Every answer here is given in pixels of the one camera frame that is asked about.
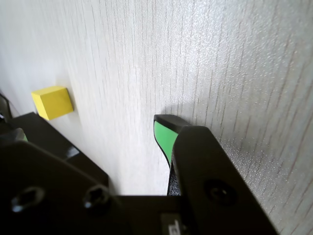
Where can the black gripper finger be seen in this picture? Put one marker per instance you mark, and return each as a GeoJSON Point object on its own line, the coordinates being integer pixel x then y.
{"type": "Point", "coordinates": [49, 195]}
{"type": "Point", "coordinates": [207, 176]}

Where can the yellow wooden cube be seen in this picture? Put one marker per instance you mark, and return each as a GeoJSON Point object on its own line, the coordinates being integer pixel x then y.
{"type": "Point", "coordinates": [55, 104]}

